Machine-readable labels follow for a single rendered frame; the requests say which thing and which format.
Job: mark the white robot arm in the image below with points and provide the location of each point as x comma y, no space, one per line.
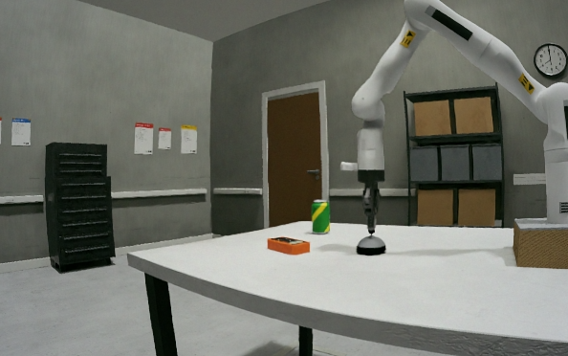
491,56

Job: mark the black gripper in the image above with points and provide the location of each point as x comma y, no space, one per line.
371,178

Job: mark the green and yellow drink can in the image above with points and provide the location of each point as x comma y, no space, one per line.
321,217

